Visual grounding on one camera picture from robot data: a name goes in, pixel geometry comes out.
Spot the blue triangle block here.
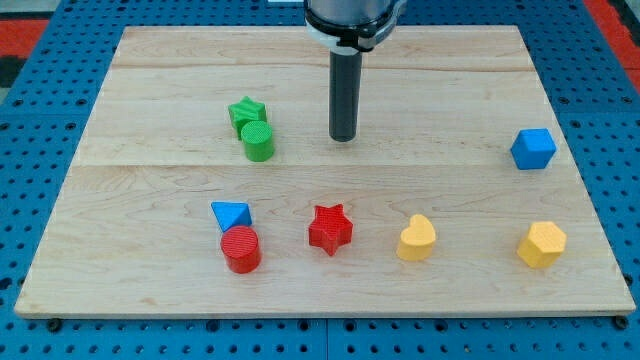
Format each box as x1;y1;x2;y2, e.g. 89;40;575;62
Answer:
211;201;253;232

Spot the red star block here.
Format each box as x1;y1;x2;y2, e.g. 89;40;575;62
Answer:
308;204;353;256

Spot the green cylinder block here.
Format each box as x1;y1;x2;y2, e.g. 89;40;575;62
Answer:
241;121;275;162

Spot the green star block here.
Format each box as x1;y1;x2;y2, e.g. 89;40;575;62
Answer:
228;96;267;139

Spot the red cylinder block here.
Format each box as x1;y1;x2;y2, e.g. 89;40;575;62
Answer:
221;225;262;274

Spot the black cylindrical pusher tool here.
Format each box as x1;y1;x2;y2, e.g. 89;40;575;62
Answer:
329;52;362;142

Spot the wooden board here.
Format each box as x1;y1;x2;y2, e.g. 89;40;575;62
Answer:
15;26;636;319

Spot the yellow heart block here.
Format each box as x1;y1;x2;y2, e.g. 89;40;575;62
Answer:
396;214;437;261

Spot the blue cube block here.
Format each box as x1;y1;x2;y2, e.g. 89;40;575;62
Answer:
510;128;557;170

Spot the yellow hexagon block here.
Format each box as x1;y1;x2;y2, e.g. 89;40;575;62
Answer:
516;221;568;269

